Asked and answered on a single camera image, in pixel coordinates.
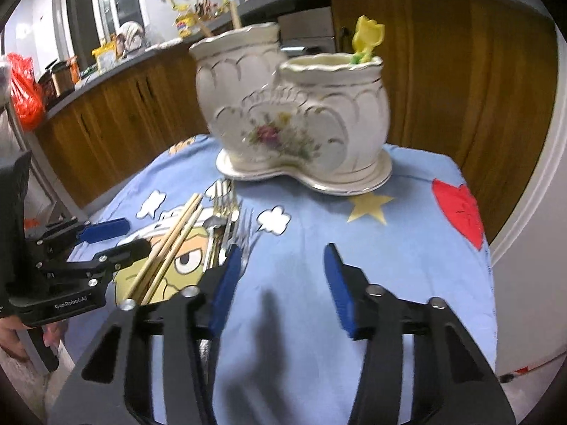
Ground wooden chopstick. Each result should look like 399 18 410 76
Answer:
141 206 208 304
134 221 189 303
229 0 242 30
124 193 203 300

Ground silver fork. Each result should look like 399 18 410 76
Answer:
218 207 259 276

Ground silver spoon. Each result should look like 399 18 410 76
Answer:
203 215 227 272

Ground kitchen window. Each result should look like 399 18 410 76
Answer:
57 0 146 70

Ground wooden kitchen cabinets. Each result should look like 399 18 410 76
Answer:
35 0 559 241

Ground person's left hand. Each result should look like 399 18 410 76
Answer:
0 316 70 362

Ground red plastic bag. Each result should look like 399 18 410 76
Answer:
6 53 46 131

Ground gold fork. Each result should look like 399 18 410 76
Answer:
209 180 240 269

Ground blue cartoon tablecloth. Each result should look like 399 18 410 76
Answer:
69 135 497 424

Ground wooden chopstick in holder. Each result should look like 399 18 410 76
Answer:
229 0 242 30

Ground white ceramic utensil holder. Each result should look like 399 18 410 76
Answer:
189 23 393 197

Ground stainless steel oven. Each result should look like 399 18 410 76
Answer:
278 7 335 58

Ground yellow plastic utensil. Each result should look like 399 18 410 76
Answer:
351 16 385 64

